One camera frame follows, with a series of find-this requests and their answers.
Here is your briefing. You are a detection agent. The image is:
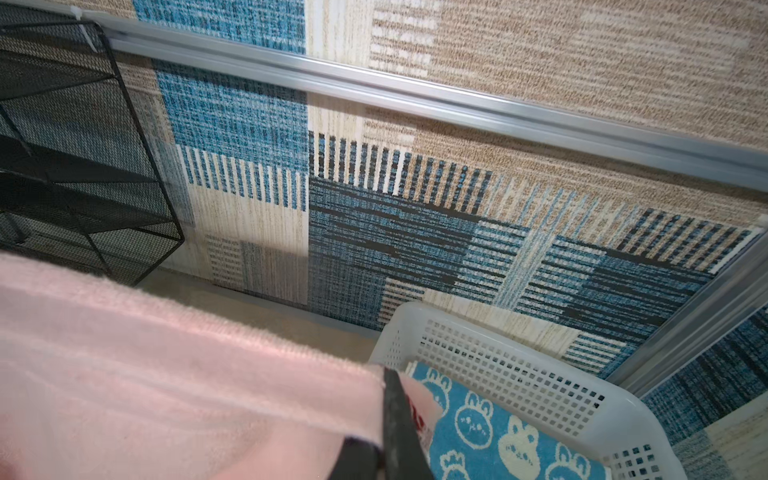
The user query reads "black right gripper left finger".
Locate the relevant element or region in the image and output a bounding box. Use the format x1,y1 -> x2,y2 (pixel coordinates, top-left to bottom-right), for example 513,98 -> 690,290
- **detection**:
327,437 -> 381,480

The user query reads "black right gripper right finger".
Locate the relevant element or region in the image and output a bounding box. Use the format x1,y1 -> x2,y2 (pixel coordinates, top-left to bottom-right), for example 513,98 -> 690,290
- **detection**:
383,368 -> 433,480

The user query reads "blue bunny pattern towel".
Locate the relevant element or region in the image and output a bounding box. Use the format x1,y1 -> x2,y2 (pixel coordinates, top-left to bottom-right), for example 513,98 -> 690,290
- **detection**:
405,361 -> 612,479

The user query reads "pink terry towel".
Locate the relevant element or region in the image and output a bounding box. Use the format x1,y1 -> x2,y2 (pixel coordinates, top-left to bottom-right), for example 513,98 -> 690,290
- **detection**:
1,254 -> 440,479

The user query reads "white plastic basket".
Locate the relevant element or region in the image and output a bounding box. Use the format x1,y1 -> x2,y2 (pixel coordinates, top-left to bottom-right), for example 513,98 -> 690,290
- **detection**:
370,302 -> 686,479

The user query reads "black wire shelf rack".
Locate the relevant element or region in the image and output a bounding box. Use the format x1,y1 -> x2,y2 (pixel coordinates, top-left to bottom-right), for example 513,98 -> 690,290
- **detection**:
1,3 -> 184,285

